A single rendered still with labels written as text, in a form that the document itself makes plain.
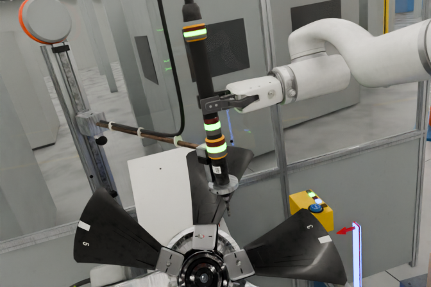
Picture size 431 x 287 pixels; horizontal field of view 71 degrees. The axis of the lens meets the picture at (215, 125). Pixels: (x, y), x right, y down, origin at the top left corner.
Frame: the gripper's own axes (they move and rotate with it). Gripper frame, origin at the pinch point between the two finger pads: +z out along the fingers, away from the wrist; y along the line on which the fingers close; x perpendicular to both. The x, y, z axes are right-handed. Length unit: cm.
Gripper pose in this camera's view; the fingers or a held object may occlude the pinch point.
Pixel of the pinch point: (208, 102)
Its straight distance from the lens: 64.6
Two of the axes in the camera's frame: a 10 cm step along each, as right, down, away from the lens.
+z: -9.6, 2.4, -1.6
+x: -1.7, -9.3, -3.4
